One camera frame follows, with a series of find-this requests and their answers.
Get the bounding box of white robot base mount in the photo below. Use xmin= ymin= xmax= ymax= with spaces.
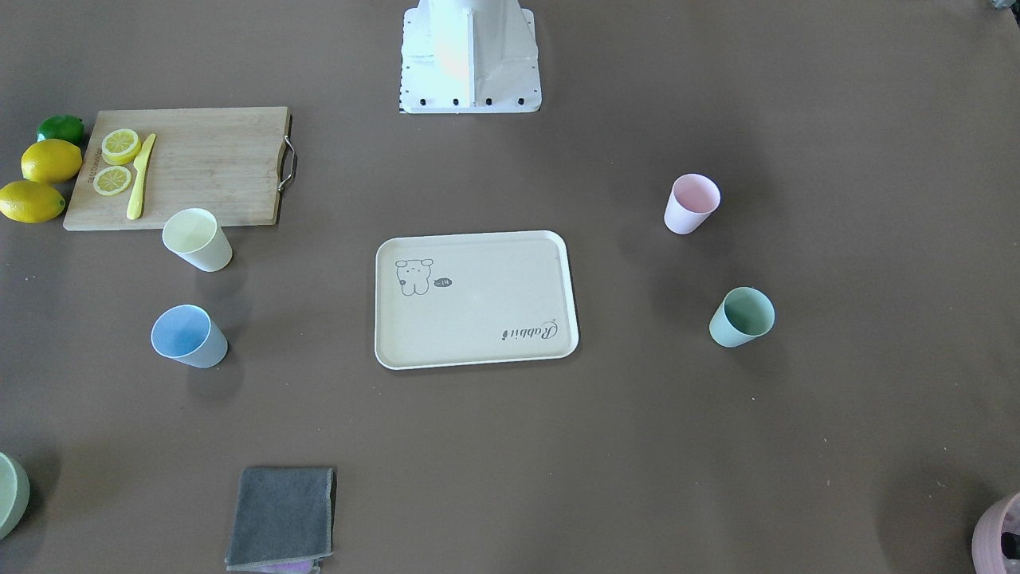
xmin=398 ymin=1 xmax=543 ymax=114

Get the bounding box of whole lemon near lime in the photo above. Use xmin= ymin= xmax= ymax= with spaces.
xmin=21 ymin=139 xmax=83 ymax=184

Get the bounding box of yellow plastic knife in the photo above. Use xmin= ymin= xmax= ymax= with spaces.
xmin=125 ymin=133 xmax=157 ymax=219

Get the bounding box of lemon slice lower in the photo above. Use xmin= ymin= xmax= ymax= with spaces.
xmin=92 ymin=166 xmax=132 ymax=197

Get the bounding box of whole lemon outer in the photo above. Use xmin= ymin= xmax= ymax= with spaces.
xmin=1 ymin=179 xmax=66 ymax=224

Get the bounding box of pink bowl with ice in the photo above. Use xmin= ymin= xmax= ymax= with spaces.
xmin=971 ymin=493 xmax=1019 ymax=573

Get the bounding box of pale yellow cup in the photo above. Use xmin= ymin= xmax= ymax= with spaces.
xmin=163 ymin=208 xmax=233 ymax=272

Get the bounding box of lemon slice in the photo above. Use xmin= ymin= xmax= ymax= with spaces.
xmin=100 ymin=128 xmax=143 ymax=166
xmin=92 ymin=166 xmax=132 ymax=197

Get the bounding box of grey folded cloth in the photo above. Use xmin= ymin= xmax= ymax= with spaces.
xmin=225 ymin=466 xmax=335 ymax=573

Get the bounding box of green cup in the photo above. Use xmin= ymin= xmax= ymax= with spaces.
xmin=709 ymin=286 xmax=776 ymax=348

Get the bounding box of lemon slice upper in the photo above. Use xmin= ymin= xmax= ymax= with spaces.
xmin=100 ymin=128 xmax=143 ymax=166

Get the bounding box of beige rabbit tray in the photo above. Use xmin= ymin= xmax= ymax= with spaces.
xmin=375 ymin=231 xmax=580 ymax=370

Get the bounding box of green lime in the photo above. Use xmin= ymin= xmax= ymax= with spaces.
xmin=36 ymin=114 xmax=84 ymax=145

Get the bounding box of pink cup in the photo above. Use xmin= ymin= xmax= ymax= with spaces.
xmin=664 ymin=173 xmax=721 ymax=234

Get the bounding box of green bowl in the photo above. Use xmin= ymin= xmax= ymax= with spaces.
xmin=0 ymin=453 xmax=30 ymax=539

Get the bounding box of blue cup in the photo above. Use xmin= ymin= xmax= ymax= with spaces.
xmin=151 ymin=305 xmax=227 ymax=368

